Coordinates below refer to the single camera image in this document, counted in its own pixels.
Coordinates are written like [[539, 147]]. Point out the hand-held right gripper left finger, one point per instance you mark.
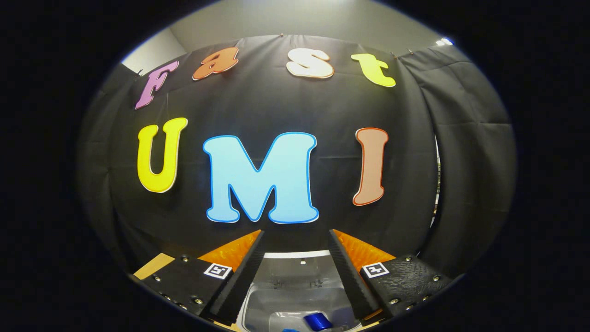
[[242, 272]]

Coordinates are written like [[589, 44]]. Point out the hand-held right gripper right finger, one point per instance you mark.
[[350, 272]]

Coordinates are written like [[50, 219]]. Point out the grey desktop garbage bin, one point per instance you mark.
[[299, 276]]

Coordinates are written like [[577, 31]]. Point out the blue pop can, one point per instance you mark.
[[318, 321]]

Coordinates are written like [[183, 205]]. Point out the wooden desktop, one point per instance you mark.
[[154, 266]]

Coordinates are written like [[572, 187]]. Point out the small ceiling light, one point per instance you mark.
[[445, 42]]

